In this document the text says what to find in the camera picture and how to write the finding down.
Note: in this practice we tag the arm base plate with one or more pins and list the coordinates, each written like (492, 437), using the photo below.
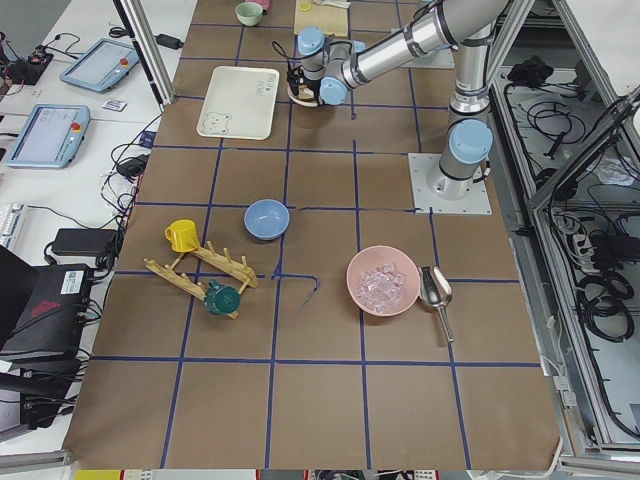
(434, 192)
(437, 59)

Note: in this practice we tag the pink cloth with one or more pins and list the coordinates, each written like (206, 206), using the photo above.
(265, 4)

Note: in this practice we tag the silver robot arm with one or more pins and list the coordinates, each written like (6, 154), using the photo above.
(325, 71)

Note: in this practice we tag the dark green cup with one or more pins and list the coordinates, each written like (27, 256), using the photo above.
(221, 299)

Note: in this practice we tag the aluminium frame post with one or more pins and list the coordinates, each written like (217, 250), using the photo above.
(134, 19)

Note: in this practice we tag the wooden cutting board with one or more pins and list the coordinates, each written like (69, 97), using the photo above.
(330, 20)

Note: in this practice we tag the green bowl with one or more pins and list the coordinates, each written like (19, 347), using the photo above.
(249, 13)

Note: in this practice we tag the black laptop computer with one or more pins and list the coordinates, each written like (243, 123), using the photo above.
(42, 309)

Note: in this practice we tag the far teach pendant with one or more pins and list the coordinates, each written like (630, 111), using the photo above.
(102, 66)

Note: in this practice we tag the blue bowl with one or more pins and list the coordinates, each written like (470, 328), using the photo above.
(266, 219)

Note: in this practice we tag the clear ice cubes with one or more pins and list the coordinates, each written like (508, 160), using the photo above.
(381, 289)

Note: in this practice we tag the yellow cup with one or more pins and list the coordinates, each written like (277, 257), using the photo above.
(182, 235)

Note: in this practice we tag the black power adapter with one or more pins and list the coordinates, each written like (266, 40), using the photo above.
(83, 242)

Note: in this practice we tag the cream bear tray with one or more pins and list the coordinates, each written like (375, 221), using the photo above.
(239, 103)

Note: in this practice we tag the teach pendant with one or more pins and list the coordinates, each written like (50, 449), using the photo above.
(102, 66)
(51, 137)

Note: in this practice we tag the metal scoop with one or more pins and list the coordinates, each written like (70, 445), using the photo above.
(436, 294)

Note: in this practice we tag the near teach pendant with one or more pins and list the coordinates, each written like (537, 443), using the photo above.
(51, 137)

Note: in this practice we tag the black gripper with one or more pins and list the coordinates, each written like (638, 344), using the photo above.
(311, 87)

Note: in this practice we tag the cream round plate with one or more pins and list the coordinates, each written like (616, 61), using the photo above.
(304, 97)

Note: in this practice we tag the pink bowl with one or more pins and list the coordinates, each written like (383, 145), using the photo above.
(370, 258)

